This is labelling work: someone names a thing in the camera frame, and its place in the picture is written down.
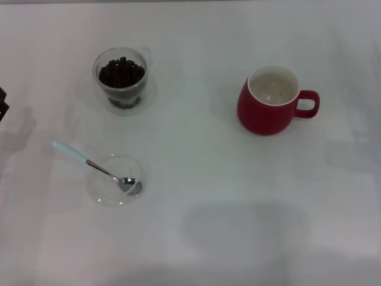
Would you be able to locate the red ceramic mug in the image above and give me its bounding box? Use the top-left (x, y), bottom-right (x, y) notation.
top-left (236, 64), bottom-right (320, 136)

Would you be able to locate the clear glass dish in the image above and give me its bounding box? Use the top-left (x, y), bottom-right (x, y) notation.
top-left (86, 153), bottom-right (151, 209)

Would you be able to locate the blue handled metal spoon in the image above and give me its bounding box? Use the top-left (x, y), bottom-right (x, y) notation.
top-left (51, 139), bottom-right (143, 195)

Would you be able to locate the coffee beans pile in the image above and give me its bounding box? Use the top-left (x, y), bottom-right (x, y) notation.
top-left (98, 55), bottom-right (146, 110)

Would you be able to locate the clear glass saucer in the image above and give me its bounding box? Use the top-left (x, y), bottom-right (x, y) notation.
top-left (77, 70), bottom-right (157, 117)

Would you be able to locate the clear glass cup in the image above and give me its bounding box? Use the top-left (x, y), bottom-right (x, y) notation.
top-left (92, 47), bottom-right (152, 113)

